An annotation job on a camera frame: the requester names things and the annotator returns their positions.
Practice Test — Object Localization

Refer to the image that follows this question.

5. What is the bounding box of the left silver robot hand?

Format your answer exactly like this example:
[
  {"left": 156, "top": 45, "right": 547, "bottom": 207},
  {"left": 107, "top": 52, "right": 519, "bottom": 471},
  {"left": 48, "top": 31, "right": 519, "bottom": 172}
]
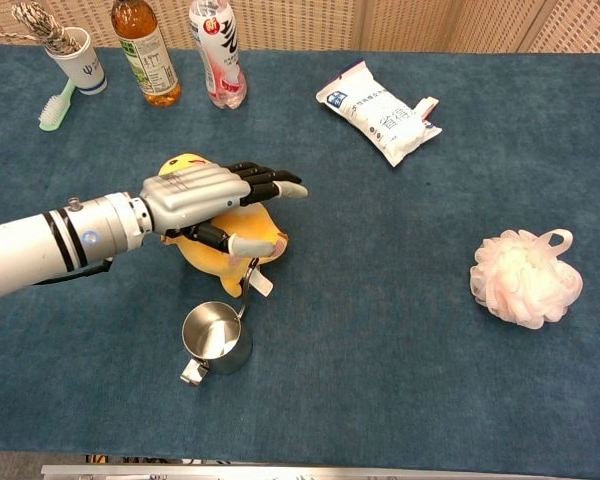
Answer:
[{"left": 138, "top": 160, "right": 310, "bottom": 256}]

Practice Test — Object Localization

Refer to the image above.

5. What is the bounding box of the pink label drink bottle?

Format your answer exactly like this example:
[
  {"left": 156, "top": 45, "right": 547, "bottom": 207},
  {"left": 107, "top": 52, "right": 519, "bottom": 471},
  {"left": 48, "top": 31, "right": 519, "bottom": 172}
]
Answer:
[{"left": 188, "top": 0, "right": 249, "bottom": 111}]

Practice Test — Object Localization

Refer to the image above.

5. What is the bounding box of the amber tea bottle green label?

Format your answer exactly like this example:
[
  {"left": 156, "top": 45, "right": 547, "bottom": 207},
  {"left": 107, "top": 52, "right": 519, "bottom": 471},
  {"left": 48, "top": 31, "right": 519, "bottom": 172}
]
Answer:
[{"left": 110, "top": 0, "right": 183, "bottom": 108}]

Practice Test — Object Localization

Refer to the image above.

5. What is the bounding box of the pink mesh bath sponge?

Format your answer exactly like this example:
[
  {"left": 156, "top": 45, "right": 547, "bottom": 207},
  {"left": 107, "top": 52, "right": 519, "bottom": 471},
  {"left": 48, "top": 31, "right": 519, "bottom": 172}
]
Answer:
[{"left": 469, "top": 228, "right": 585, "bottom": 331}]

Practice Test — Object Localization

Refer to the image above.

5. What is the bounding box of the blue table cloth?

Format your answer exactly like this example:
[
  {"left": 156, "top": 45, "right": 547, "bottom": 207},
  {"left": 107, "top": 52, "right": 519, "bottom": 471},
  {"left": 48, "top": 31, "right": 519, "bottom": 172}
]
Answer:
[{"left": 0, "top": 42, "right": 600, "bottom": 479}]

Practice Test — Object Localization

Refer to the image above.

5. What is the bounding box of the white tissue pack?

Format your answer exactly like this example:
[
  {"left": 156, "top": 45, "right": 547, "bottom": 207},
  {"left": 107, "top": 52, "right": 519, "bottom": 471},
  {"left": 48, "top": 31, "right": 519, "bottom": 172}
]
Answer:
[{"left": 315, "top": 57, "right": 443, "bottom": 168}]

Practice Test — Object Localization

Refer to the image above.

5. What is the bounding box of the white paper cup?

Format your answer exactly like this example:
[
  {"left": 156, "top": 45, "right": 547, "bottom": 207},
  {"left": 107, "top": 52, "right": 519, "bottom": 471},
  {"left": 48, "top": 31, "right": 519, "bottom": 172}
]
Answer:
[{"left": 44, "top": 26, "right": 108, "bottom": 96}]

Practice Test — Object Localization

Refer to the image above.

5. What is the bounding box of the green toothbrush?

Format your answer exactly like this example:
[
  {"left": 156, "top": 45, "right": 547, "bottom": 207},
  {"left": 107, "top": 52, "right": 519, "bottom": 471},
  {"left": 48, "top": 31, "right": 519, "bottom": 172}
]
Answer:
[{"left": 38, "top": 78, "right": 77, "bottom": 133}]

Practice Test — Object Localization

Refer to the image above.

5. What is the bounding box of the metal rail at table edge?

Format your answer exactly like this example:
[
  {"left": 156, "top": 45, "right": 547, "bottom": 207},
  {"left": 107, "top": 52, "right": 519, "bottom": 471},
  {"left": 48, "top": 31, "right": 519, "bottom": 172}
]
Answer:
[{"left": 40, "top": 463, "right": 504, "bottom": 480}]

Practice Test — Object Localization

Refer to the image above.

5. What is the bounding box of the yellow plush toy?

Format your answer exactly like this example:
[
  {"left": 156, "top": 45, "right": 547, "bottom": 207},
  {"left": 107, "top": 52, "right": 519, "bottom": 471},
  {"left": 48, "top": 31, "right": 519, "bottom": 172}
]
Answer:
[{"left": 157, "top": 152, "right": 290, "bottom": 299}]

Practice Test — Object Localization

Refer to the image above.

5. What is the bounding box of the twisted black white rope bundle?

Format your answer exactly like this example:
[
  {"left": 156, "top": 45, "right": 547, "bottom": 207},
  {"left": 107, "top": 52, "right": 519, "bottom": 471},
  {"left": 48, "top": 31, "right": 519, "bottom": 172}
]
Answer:
[{"left": 0, "top": 1, "right": 83, "bottom": 56}]

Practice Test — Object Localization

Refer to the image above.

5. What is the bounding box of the stainless steel cup with handle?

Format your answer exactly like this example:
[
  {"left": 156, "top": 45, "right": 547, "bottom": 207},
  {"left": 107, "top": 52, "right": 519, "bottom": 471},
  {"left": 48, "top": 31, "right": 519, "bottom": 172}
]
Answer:
[{"left": 180, "top": 256, "right": 262, "bottom": 388}]

